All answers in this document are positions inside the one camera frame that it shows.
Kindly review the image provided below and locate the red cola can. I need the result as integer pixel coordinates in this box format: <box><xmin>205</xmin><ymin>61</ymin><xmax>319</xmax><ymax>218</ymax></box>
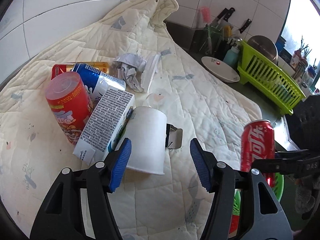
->
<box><xmin>240</xmin><ymin>120</ymin><xmax>275</xmax><ymax>172</ymax></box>

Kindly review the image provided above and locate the black glue box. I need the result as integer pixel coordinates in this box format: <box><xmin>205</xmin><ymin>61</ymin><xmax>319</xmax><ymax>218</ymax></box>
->
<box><xmin>165</xmin><ymin>124</ymin><xmax>183</xmax><ymax>149</ymax></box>

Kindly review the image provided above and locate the white milk carton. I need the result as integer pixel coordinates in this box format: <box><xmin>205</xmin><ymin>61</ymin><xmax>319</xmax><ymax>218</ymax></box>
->
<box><xmin>73</xmin><ymin>87</ymin><xmax>135</xmax><ymax>165</ymax></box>

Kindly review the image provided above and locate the white paper cup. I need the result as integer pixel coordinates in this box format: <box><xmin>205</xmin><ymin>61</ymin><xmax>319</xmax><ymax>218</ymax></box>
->
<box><xmin>117</xmin><ymin>106</ymin><xmax>167</xmax><ymax>176</ymax></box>

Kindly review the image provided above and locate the red snack canister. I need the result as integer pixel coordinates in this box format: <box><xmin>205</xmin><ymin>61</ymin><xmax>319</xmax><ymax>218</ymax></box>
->
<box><xmin>45</xmin><ymin>72</ymin><xmax>93</xmax><ymax>145</ymax></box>

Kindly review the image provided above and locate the blue silver drink can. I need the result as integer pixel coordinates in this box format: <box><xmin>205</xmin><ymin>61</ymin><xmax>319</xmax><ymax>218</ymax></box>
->
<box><xmin>78</xmin><ymin>71</ymin><xmax>126</xmax><ymax>106</ymax></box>

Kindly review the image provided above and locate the white paper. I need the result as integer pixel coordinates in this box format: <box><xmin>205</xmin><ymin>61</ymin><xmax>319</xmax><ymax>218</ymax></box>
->
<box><xmin>112</xmin><ymin>53</ymin><xmax>146</xmax><ymax>93</ymax></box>

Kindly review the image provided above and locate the amber tea bottle red label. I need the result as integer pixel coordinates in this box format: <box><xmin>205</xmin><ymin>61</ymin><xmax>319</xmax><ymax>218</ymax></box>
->
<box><xmin>51</xmin><ymin>62</ymin><xmax>110</xmax><ymax>79</ymax></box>

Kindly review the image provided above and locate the green plastic trash basket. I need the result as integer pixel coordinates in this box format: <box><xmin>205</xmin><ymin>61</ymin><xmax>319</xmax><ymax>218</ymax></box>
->
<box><xmin>231</xmin><ymin>172</ymin><xmax>285</xmax><ymax>235</ymax></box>

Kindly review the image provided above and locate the right grey gloved hand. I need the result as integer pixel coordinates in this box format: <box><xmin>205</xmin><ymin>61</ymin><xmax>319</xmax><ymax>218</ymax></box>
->
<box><xmin>295</xmin><ymin>172</ymin><xmax>319</xmax><ymax>220</ymax></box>

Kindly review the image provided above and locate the lime green dish rack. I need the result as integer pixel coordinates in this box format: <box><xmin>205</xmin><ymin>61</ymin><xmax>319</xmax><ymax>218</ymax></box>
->
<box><xmin>237</xmin><ymin>41</ymin><xmax>305</xmax><ymax>115</ymax></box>

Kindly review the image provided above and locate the stainless steel pot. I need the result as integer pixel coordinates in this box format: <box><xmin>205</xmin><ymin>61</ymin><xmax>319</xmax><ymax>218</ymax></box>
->
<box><xmin>247</xmin><ymin>35</ymin><xmax>278</xmax><ymax>64</ymax></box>

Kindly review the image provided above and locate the white bowl red flower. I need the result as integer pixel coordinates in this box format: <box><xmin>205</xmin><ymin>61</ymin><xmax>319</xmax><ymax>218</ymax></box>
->
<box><xmin>201</xmin><ymin>56</ymin><xmax>240</xmax><ymax>83</ymax></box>

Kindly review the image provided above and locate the teal bottle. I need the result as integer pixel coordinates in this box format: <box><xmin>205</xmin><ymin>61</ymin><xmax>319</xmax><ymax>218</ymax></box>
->
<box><xmin>223</xmin><ymin>47</ymin><xmax>240</xmax><ymax>68</ymax></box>

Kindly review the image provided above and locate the white quilted cloth mat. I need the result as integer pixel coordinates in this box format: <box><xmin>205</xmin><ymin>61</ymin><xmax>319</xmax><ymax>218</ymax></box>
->
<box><xmin>1</xmin><ymin>0</ymin><xmax>261</xmax><ymax>239</ymax></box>

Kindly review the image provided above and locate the dark utensil holder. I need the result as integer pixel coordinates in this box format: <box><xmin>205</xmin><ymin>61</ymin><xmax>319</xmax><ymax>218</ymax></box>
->
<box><xmin>190</xmin><ymin>25</ymin><xmax>231</xmax><ymax>60</ymax></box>

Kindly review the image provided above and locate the pink bottle brush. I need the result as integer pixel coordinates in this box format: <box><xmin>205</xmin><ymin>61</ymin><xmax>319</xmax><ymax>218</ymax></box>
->
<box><xmin>200</xmin><ymin>7</ymin><xmax>211</xmax><ymax>26</ymax></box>

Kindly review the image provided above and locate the black handled kitchen knife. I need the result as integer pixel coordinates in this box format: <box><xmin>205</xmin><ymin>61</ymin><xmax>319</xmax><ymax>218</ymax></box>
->
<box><xmin>239</xmin><ymin>18</ymin><xmax>252</xmax><ymax>34</ymax></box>

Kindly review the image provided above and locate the black handled cleaver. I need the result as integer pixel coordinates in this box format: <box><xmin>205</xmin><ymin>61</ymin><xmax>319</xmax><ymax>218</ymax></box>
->
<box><xmin>209</xmin><ymin>7</ymin><xmax>235</xmax><ymax>29</ymax></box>

